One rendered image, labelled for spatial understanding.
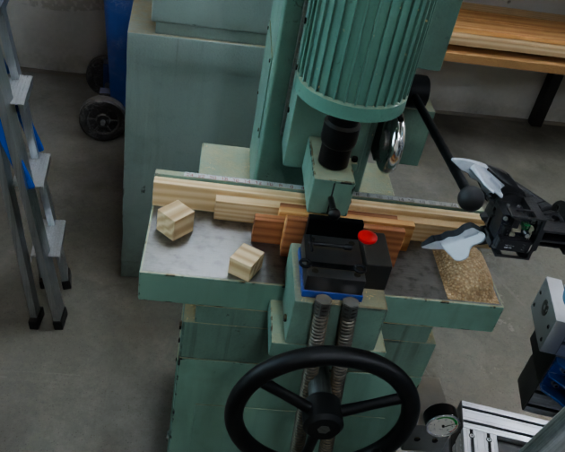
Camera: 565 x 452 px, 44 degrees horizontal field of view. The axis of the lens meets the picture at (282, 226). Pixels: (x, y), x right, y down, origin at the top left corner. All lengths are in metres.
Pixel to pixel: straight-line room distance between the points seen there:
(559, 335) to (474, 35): 1.98
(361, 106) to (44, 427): 1.34
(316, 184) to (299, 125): 0.14
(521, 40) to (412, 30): 2.35
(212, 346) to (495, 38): 2.36
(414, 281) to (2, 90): 1.09
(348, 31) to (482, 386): 1.61
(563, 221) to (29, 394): 1.52
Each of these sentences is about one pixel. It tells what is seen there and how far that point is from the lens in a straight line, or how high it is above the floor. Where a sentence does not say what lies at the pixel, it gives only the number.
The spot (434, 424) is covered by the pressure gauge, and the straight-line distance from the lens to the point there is 1.31.
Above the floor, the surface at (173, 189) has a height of 0.94.
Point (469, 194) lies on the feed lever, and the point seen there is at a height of 1.17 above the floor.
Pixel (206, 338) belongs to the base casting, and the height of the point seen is 0.76.
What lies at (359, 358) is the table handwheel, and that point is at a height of 0.95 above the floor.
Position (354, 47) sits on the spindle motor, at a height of 1.27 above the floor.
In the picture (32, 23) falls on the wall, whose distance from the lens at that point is 3.57.
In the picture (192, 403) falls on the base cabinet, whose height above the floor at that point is 0.59.
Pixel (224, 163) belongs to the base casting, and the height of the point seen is 0.80.
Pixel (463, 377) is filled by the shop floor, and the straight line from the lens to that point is 2.37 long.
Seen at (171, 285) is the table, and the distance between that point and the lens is 1.11.
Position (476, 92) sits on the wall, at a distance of 3.92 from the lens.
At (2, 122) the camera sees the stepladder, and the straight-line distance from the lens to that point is 1.83.
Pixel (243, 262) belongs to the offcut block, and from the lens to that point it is 1.08.
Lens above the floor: 1.64
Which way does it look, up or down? 37 degrees down
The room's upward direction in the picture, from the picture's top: 12 degrees clockwise
